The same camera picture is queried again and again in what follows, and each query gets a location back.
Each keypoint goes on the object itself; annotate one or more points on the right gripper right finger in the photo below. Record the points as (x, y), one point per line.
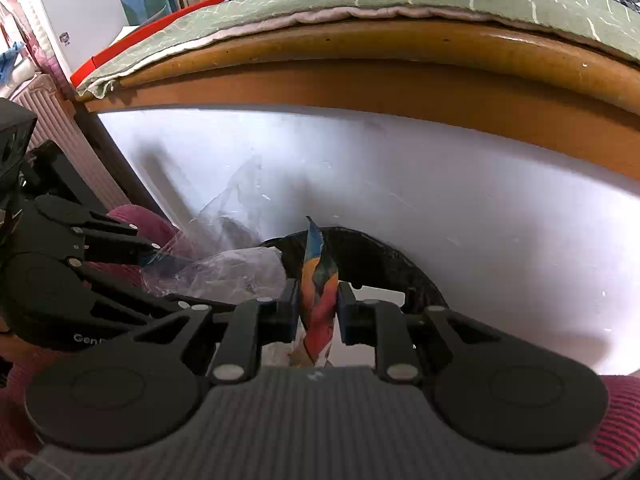
(493, 388)

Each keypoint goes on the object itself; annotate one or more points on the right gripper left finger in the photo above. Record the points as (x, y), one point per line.
(139, 387)

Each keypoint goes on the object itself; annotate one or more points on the clear plastic bag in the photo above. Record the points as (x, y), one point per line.
(219, 254)

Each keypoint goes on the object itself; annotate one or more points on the colourful small snack wrapper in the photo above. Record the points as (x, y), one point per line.
(318, 297)

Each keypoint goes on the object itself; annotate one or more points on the pink striped sleeve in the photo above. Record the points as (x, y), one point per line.
(618, 436)

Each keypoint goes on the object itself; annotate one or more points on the black trash bin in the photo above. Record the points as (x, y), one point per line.
(362, 260)

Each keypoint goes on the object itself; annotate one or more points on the white wall radiator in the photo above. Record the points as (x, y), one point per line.
(56, 122)

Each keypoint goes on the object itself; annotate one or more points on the red bed rail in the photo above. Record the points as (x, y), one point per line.
(131, 39)

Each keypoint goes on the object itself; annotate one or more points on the wooden bed frame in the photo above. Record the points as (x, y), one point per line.
(525, 86)

